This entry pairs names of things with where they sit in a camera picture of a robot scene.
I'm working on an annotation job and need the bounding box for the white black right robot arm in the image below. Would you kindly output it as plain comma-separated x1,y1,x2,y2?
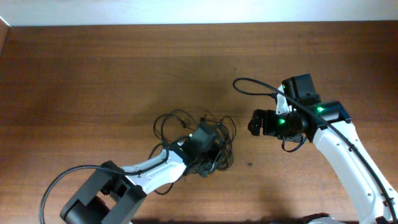
248,74,397,223

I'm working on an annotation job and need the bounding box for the black USB cable thick plug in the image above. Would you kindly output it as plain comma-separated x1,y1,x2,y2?
152,109,200,144

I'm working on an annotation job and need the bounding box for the thin black USB cable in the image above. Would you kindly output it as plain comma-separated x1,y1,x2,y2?
198,113,237,172

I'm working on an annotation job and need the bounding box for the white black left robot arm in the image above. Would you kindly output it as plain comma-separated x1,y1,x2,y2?
60,122,223,224

